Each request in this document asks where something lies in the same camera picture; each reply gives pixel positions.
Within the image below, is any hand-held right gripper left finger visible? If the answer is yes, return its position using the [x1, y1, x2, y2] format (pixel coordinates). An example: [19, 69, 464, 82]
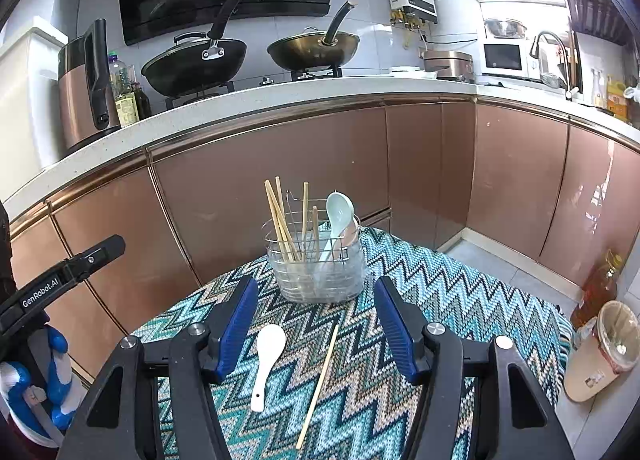
[56, 275, 260, 460]

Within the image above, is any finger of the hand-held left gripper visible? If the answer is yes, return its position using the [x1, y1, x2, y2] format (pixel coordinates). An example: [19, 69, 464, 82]
[62, 234, 126, 282]

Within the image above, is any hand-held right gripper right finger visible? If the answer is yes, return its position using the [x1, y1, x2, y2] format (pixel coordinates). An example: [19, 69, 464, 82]
[374, 275, 576, 460]

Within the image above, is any white ceramic spoon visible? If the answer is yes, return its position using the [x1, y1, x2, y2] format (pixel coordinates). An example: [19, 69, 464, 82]
[250, 324, 287, 413]

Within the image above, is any wire utensil holder with clear cup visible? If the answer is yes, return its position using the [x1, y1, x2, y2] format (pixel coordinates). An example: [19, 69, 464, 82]
[264, 190, 368, 303]

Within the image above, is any pale blue ceramic spoon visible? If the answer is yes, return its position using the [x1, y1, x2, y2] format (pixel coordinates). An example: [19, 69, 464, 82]
[317, 191, 354, 271]

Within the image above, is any person's left hand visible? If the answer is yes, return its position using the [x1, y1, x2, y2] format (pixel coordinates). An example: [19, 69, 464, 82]
[0, 328, 87, 446]

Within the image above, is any zigzag knitted cloth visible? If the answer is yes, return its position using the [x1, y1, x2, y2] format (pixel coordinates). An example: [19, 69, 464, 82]
[132, 222, 573, 460]

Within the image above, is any yellow label bottle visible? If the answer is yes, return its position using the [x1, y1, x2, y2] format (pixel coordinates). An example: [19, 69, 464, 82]
[115, 90, 141, 127]

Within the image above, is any copper electric kettle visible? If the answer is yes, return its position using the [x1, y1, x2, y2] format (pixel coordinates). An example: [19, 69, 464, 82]
[57, 18, 123, 153]

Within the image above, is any dark sauce bottle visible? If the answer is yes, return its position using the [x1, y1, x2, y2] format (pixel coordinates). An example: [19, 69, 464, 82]
[132, 82, 152, 120]

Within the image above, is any white refrigerator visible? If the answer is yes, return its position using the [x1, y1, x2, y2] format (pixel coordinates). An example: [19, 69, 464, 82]
[0, 25, 68, 201]

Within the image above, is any clear bottle with purple cap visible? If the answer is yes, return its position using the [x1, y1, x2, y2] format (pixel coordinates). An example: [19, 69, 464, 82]
[107, 54, 133, 101]

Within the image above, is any brown kitchen cabinet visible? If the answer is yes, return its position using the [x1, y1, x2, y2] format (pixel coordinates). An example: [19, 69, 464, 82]
[7, 92, 640, 386]

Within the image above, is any beige trash bin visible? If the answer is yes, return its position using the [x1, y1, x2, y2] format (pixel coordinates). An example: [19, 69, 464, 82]
[564, 300, 640, 403]

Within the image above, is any black wok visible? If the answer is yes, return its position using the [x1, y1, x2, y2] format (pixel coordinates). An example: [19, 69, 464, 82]
[141, 0, 248, 97]

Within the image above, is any cooking oil bottle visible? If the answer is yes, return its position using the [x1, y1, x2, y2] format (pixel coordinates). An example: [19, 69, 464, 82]
[570, 249, 626, 331]

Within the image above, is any gas stove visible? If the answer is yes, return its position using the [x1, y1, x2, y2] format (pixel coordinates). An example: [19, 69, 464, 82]
[162, 67, 346, 110]

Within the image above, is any rice cooker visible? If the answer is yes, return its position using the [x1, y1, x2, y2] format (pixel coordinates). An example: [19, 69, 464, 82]
[422, 50, 476, 83]

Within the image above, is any brass wok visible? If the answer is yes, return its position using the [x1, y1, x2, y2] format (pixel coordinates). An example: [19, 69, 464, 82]
[266, 1, 361, 72]

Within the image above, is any white microwave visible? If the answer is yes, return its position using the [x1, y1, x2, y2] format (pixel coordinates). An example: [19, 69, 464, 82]
[481, 39, 541, 81]

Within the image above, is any clear spray bottle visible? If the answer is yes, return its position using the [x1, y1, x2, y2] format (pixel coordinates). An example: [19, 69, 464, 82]
[591, 67, 606, 108]

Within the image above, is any metal faucet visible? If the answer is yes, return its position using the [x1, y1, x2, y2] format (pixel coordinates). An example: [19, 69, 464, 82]
[530, 31, 581, 101]

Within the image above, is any yellow detergent bottle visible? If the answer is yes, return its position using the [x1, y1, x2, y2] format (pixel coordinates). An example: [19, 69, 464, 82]
[606, 75, 632, 121]

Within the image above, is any metal bowl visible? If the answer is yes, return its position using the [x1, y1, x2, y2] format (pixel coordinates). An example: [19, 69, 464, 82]
[483, 17, 528, 40]

